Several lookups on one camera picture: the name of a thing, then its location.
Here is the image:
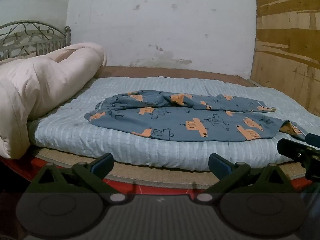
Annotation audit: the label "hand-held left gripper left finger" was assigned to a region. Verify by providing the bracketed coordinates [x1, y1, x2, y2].
[30, 152, 128, 204]

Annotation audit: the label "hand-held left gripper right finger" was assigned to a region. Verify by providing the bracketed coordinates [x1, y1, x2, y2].
[194, 153, 293, 204]

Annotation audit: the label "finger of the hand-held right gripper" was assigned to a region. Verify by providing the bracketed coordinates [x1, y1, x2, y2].
[305, 133, 320, 147]
[277, 138, 320, 181]

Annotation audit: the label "blue pants with orange print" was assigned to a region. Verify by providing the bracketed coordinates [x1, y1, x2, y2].
[84, 90, 308, 141]

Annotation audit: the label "light blue ribbed mattress pad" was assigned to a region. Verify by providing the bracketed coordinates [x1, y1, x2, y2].
[35, 76, 320, 172]

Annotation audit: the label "woven straw mat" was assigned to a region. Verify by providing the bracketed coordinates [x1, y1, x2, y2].
[34, 147, 309, 190]

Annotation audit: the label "pale pink comforter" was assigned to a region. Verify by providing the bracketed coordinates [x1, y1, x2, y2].
[0, 42, 107, 160]

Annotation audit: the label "brown wooden bed board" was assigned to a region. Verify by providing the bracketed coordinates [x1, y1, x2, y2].
[96, 66, 255, 87]

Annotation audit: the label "ornate metal headboard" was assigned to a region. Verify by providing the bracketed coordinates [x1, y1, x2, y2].
[0, 21, 72, 61]

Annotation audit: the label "red bed frame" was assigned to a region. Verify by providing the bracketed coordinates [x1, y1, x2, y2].
[0, 154, 320, 196]

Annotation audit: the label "plywood wall panel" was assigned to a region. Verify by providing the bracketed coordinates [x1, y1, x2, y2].
[251, 0, 320, 117]

